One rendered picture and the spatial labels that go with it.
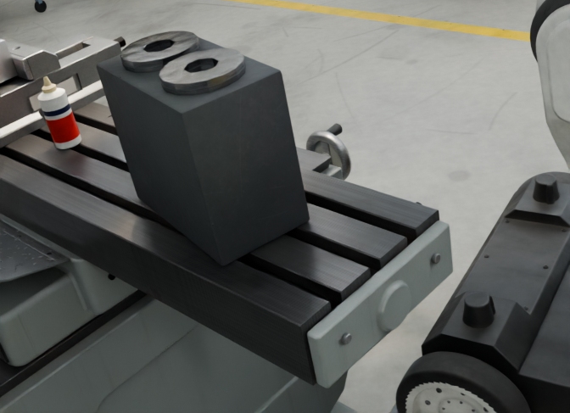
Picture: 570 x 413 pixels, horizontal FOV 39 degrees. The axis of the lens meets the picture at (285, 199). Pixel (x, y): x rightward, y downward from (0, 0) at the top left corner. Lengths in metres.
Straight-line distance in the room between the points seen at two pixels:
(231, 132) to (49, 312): 0.45
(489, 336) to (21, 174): 0.72
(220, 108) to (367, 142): 2.28
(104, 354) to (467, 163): 1.87
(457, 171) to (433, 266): 1.92
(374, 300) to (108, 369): 0.53
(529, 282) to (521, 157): 1.54
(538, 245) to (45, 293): 0.81
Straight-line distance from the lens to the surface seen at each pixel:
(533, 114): 3.15
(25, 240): 1.20
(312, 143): 1.67
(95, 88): 1.40
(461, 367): 1.20
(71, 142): 1.24
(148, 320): 1.25
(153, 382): 1.32
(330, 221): 0.91
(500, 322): 1.25
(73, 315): 1.18
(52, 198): 1.12
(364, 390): 2.03
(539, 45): 1.09
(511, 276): 1.37
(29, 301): 1.14
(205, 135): 0.80
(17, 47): 1.40
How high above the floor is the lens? 1.43
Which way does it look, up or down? 31 degrees down
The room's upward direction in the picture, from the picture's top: 12 degrees counter-clockwise
